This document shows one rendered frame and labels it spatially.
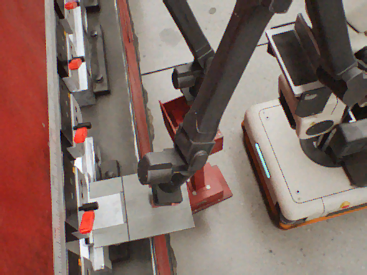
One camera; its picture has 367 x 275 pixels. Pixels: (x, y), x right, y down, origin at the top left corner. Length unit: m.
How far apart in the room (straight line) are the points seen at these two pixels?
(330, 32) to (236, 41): 0.21
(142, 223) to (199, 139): 0.35
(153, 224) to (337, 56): 0.60
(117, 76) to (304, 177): 0.97
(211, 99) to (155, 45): 1.91
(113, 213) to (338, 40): 0.68
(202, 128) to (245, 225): 1.34
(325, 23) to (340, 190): 1.21
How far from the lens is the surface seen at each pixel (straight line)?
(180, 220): 1.04
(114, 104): 1.37
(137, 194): 1.08
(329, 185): 1.91
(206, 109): 0.76
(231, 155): 2.20
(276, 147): 1.93
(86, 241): 1.09
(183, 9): 1.12
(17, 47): 0.75
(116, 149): 1.29
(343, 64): 0.91
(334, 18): 0.81
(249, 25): 0.69
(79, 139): 0.88
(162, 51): 2.60
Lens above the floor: 2.01
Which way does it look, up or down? 63 degrees down
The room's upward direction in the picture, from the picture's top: 9 degrees counter-clockwise
